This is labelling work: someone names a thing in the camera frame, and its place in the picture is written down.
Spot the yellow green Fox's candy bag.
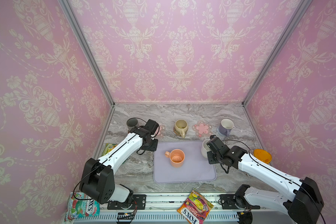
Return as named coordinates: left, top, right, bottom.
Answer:
left=99, top=142, right=130, bottom=167

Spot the orange lidded jar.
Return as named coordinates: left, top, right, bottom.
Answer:
left=253, top=149, right=272, bottom=164

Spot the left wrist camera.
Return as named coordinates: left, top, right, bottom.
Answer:
left=144, top=119, right=160, bottom=137

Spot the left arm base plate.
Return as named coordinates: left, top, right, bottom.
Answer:
left=107, top=194, right=147, bottom=210

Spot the white speckled mug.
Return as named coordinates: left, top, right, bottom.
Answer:
left=201, top=139, right=210, bottom=159

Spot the beige yellow mug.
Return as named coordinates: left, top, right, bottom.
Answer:
left=174, top=119, right=188, bottom=139

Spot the right aluminium corner post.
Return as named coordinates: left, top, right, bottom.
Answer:
left=242, top=0, right=312, bottom=108

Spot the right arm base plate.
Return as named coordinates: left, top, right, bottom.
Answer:
left=218, top=194, right=260, bottom=211

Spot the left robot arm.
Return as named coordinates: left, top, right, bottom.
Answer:
left=77, top=123, right=160, bottom=208

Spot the lavender plastic tray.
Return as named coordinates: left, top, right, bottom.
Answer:
left=153, top=141, right=217, bottom=183

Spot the peach pink mug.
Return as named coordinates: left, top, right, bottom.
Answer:
left=165, top=149, right=185, bottom=168

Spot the lavender mug white inside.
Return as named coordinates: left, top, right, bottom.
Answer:
left=217, top=119, right=234, bottom=136

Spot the left aluminium corner post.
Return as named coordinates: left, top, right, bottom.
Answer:
left=58, top=0, right=115, bottom=108

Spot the red Fox's candy bag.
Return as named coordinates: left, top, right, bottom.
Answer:
left=177, top=189, right=214, bottom=224

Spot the aluminium front rail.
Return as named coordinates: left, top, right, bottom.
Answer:
left=73, top=192, right=294, bottom=224

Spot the grey green mug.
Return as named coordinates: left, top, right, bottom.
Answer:
left=126, top=118, right=139, bottom=132

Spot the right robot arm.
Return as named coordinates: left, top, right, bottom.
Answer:
left=207, top=135, right=324, bottom=224

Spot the pink flower coaster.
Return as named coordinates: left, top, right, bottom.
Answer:
left=156, top=125, right=165, bottom=138
left=192, top=121, right=213, bottom=138

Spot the aluminium corner post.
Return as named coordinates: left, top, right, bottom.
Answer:
left=242, top=0, right=312, bottom=108
left=58, top=0, right=115, bottom=108

